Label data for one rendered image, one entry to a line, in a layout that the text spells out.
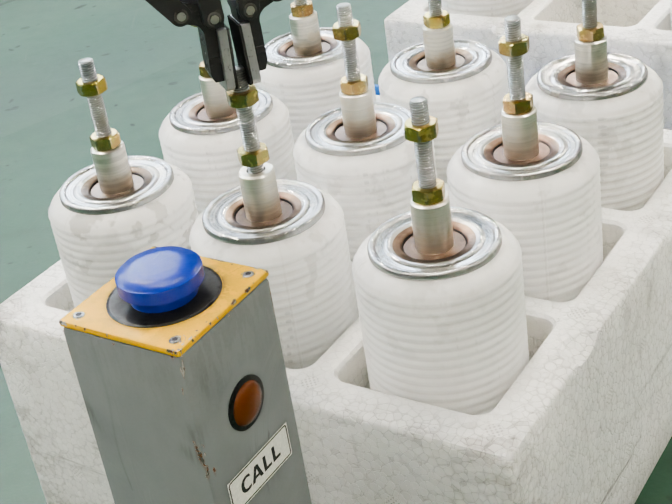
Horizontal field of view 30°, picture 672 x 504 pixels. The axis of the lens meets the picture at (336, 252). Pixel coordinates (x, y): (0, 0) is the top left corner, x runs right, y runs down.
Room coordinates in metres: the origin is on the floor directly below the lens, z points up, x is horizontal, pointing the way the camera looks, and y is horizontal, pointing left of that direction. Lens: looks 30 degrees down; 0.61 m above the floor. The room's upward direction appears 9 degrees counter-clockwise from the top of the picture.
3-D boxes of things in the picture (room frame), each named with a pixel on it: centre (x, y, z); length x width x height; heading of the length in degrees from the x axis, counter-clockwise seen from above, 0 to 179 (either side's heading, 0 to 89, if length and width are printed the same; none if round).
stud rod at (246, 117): (0.68, 0.04, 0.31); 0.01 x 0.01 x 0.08
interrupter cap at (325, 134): (0.77, -0.03, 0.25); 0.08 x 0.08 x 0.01
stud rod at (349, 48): (0.77, -0.03, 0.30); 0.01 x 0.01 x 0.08
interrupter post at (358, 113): (0.77, -0.03, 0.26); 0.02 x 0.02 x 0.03
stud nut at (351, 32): (0.77, -0.03, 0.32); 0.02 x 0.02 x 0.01; 17
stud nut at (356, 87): (0.77, -0.03, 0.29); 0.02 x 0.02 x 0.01; 17
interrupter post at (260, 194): (0.68, 0.04, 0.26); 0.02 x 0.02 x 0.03
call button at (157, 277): (0.49, 0.08, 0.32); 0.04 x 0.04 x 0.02
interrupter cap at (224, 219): (0.68, 0.04, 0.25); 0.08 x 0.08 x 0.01
